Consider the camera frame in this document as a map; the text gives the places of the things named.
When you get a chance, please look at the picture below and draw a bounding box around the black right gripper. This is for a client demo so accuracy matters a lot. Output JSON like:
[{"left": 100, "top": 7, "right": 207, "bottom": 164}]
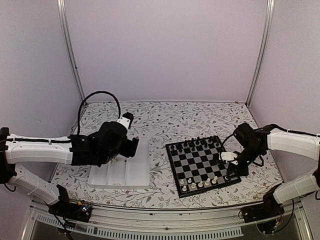
[{"left": 226, "top": 145, "right": 264, "bottom": 179}]

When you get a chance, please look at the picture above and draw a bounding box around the white plastic tray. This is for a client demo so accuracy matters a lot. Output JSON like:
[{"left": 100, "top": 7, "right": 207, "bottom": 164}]
[{"left": 87, "top": 138, "right": 150, "bottom": 190}]

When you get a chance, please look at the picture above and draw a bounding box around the black white chessboard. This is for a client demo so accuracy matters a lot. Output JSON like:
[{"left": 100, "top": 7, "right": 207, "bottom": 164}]
[{"left": 165, "top": 136, "right": 242, "bottom": 198}]

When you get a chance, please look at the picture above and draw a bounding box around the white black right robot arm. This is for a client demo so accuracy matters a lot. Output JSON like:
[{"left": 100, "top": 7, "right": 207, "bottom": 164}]
[{"left": 219, "top": 122, "right": 320, "bottom": 218}]

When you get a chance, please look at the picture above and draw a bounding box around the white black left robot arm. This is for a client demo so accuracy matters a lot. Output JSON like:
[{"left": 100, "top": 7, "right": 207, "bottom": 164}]
[{"left": 0, "top": 121, "right": 139, "bottom": 217}]

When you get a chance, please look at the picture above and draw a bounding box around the floral patterned table mat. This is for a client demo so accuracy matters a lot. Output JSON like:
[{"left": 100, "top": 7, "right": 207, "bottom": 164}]
[{"left": 51, "top": 102, "right": 282, "bottom": 209}]

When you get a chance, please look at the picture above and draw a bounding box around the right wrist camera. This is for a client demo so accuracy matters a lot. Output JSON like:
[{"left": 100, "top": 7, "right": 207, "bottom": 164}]
[{"left": 219, "top": 152, "right": 238, "bottom": 165}]

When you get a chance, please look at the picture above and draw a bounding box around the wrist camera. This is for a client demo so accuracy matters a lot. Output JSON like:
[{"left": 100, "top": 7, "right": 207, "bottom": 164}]
[
  {"left": 116, "top": 112, "right": 134, "bottom": 130},
  {"left": 219, "top": 152, "right": 238, "bottom": 165}
]

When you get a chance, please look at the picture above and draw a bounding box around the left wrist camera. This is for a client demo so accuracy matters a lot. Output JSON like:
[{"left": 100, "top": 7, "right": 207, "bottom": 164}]
[{"left": 116, "top": 112, "right": 134, "bottom": 130}]

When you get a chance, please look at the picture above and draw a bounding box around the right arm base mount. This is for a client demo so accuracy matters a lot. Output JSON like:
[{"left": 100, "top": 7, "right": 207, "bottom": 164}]
[{"left": 238, "top": 193, "right": 285, "bottom": 235}]

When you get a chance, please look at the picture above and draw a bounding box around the aluminium front rail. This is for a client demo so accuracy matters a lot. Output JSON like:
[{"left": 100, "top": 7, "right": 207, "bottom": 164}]
[{"left": 21, "top": 200, "right": 315, "bottom": 240}]

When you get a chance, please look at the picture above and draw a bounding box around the left aluminium frame post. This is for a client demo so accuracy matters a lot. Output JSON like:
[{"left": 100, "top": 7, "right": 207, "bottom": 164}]
[{"left": 56, "top": 0, "right": 86, "bottom": 101}]

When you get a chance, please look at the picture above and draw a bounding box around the aluminium frame post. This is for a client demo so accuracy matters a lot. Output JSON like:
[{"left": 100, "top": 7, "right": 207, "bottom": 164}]
[
  {"left": 245, "top": 0, "right": 275, "bottom": 109},
  {"left": 56, "top": 0, "right": 86, "bottom": 101}
]

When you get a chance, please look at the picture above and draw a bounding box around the right aluminium frame post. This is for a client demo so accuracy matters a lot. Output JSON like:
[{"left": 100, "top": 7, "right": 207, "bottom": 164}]
[{"left": 245, "top": 0, "right": 275, "bottom": 109}]

